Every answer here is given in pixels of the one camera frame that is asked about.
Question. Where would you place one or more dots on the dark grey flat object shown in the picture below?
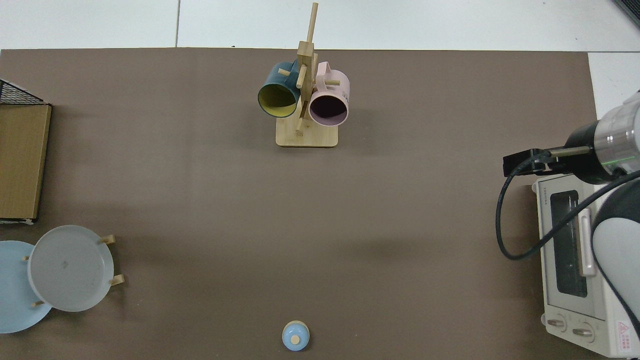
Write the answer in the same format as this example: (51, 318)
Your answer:
(631, 9)

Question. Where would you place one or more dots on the grey plate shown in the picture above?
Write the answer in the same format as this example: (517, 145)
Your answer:
(70, 267)

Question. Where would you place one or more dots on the wooden plate rack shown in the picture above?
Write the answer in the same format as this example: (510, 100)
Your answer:
(118, 280)

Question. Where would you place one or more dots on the pink mug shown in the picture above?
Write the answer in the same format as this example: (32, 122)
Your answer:
(332, 87)

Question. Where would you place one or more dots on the pale toaster oven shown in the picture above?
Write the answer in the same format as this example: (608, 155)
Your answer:
(570, 310)

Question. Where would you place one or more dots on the brown table cloth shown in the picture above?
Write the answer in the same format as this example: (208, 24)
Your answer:
(300, 225)

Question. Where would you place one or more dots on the wooden cup stand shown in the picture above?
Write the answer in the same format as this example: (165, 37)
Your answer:
(307, 137)

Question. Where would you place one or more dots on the small blue round thing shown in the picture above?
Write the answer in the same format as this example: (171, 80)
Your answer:
(295, 336)

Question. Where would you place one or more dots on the light blue plate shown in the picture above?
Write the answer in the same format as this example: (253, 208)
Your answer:
(15, 290)

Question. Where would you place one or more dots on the dark blue mug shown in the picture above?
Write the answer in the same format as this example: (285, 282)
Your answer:
(275, 80)

